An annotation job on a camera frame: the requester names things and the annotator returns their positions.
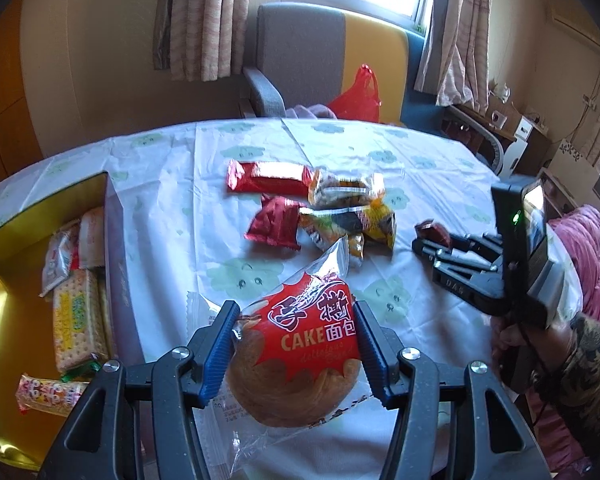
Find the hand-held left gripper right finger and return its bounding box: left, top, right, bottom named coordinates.
left=352, top=301, right=553, bottom=480

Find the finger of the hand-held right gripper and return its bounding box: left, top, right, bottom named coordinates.
left=430, top=252, right=506, bottom=315
left=412, top=232, right=505, bottom=267

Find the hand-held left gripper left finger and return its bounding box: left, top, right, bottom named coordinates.
left=37, top=300, right=241, bottom=480

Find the dark red small packet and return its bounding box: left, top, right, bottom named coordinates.
left=414, top=219, right=453, bottom=248

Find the cake bread packet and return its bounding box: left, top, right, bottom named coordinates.
left=186, top=237, right=376, bottom=476

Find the small orange candy packet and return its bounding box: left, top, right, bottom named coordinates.
left=346, top=234, right=366, bottom=267

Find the small red foil packet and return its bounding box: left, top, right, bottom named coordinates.
left=246, top=194, right=302, bottom=252

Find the orange-edged clear snack packet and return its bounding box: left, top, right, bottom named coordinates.
left=307, top=166, right=387, bottom=209

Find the green yellow cracker packet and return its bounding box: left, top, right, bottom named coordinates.
left=51, top=266, right=115, bottom=380

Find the pink yellow snack packet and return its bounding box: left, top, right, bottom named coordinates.
left=15, top=372, right=91, bottom=416

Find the long red foil packet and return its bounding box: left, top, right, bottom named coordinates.
left=226, top=159, right=314, bottom=196

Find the white red-label snack packet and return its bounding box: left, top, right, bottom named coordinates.
left=40, top=220, right=81, bottom=296

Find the gold tin box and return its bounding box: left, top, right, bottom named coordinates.
left=0, top=171, right=136, bottom=466

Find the person's right forearm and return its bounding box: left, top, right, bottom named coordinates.
left=540, top=310, right=600, bottom=461

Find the person's right hand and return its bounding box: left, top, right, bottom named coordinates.
left=491, top=316, right=521, bottom=356

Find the pink quilted blanket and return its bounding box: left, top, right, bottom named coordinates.
left=550, top=204, right=600, bottom=333

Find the white plastic chair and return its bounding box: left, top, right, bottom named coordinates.
left=472, top=120, right=518, bottom=181

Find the wooden side table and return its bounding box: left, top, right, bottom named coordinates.
left=440, top=102, right=551, bottom=176

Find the small white box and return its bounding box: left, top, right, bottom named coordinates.
left=512, top=117, right=548, bottom=143

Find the cardboard box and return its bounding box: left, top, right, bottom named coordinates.
left=485, top=92, right=523, bottom=133

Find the white cloud-print tablecloth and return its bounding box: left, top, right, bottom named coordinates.
left=0, top=117, right=571, bottom=480

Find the red plastic bag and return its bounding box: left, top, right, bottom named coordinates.
left=326, top=64, right=383, bottom=123

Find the pink cloth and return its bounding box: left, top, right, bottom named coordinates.
left=285, top=103, right=338, bottom=121

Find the pink patterned curtain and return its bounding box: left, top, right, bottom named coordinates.
left=152, top=0, right=251, bottom=81
left=412, top=0, right=493, bottom=108

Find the grey yellow blue chair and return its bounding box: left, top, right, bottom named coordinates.
left=240, top=2, right=446, bottom=128

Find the wooden wardrobe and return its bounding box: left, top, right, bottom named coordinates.
left=0, top=0, right=43, bottom=196

